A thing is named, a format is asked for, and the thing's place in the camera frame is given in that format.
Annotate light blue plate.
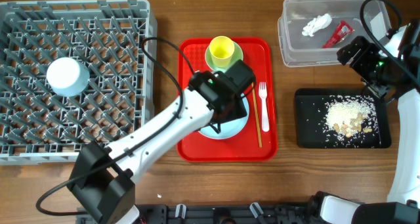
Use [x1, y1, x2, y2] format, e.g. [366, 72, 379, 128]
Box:
[199, 97, 249, 140]

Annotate rice and peanut scraps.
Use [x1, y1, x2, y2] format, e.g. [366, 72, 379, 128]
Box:
[322, 95, 379, 141]

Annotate red snack wrapper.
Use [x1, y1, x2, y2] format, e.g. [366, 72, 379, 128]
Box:
[322, 20, 354, 49]

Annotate white napkin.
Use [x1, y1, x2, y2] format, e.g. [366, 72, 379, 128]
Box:
[302, 13, 332, 37]

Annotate light blue bowl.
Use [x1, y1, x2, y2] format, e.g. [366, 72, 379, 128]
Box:
[46, 57, 90, 97]

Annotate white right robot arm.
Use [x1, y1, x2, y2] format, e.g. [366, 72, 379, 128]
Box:
[304, 20, 419, 223]

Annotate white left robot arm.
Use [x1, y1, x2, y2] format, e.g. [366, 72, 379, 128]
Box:
[67, 60, 256, 223]

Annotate grey dishwasher rack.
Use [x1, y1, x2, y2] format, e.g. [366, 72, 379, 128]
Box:
[1, 0, 158, 166]

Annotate wooden chopstick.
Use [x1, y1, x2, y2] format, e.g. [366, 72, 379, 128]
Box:
[252, 82, 263, 148]

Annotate white plastic fork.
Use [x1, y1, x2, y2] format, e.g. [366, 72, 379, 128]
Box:
[259, 81, 270, 132]

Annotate green plastic bowl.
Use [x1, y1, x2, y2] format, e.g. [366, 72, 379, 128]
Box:
[205, 42, 243, 72]

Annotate yellow plastic cup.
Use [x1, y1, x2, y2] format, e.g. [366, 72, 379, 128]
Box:
[209, 36, 235, 68]

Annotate white label sticker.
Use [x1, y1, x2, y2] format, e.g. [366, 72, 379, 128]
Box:
[370, 12, 387, 40]

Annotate red plastic tray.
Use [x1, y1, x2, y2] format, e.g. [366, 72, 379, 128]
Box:
[177, 37, 278, 162]

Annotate black plastic tray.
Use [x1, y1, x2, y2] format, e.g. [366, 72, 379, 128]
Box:
[295, 88, 392, 148]

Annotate clear plastic bin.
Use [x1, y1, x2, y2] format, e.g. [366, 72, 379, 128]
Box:
[277, 0, 394, 68]

